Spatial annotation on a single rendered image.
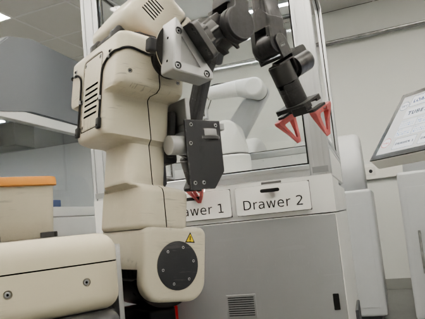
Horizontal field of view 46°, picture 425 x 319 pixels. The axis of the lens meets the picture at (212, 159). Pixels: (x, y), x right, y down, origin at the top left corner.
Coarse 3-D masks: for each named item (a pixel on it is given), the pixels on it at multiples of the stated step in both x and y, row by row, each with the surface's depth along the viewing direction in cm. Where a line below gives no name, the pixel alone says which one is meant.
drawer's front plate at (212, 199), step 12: (204, 192) 204; (216, 192) 202; (228, 192) 201; (192, 204) 205; (204, 204) 203; (216, 204) 202; (228, 204) 200; (192, 216) 204; (204, 216) 203; (216, 216) 201; (228, 216) 200
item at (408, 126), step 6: (408, 120) 171; (414, 120) 168; (420, 120) 165; (402, 126) 172; (408, 126) 169; (414, 126) 165; (420, 126) 163; (396, 132) 172; (402, 132) 169; (408, 132) 166; (414, 132) 163
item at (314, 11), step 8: (312, 0) 254; (312, 8) 244; (312, 16) 235; (320, 32) 287; (320, 40) 275; (320, 48) 264; (320, 56) 253; (320, 64) 244; (320, 72) 235; (328, 96) 282; (328, 136) 232
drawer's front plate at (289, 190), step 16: (240, 192) 199; (256, 192) 197; (272, 192) 196; (288, 192) 194; (304, 192) 192; (240, 208) 199; (256, 208) 197; (272, 208) 195; (288, 208) 193; (304, 208) 191
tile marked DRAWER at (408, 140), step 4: (408, 136) 165; (412, 136) 162; (416, 136) 161; (396, 140) 169; (400, 140) 167; (404, 140) 165; (408, 140) 163; (412, 140) 161; (396, 144) 167; (400, 144) 165; (404, 144) 163; (408, 144) 161; (392, 148) 168; (396, 148) 166
